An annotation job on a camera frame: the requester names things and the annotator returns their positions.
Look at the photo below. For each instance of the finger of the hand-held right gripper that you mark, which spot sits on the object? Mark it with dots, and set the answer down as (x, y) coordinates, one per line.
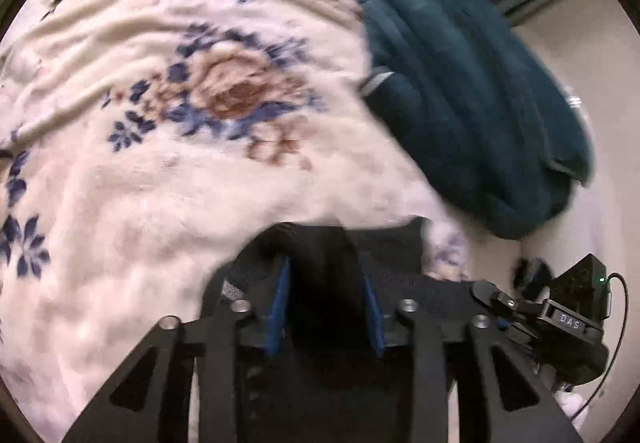
(492, 298)

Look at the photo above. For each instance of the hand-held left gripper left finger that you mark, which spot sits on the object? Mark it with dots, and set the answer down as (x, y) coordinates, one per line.
(281, 308)

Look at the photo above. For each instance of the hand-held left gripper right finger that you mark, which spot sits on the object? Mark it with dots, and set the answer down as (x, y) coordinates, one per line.
(372, 315)

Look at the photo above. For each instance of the dark striped sweater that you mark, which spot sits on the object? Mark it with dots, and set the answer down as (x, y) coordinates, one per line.
(325, 273)

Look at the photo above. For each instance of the teal folded quilt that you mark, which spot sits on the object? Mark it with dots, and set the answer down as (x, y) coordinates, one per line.
(465, 98)

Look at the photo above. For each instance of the floral bed blanket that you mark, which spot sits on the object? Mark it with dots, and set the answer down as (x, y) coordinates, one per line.
(175, 123)

